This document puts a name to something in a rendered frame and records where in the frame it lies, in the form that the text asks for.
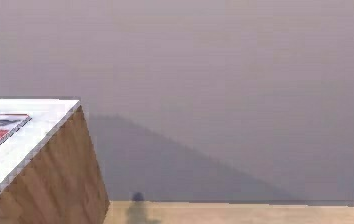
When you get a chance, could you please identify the white-topped wooden cabinet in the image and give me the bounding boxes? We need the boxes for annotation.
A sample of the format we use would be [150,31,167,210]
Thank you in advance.
[0,97,111,224]

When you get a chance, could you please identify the red and white book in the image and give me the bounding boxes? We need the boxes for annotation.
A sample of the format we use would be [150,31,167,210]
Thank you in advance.
[0,112,33,155]

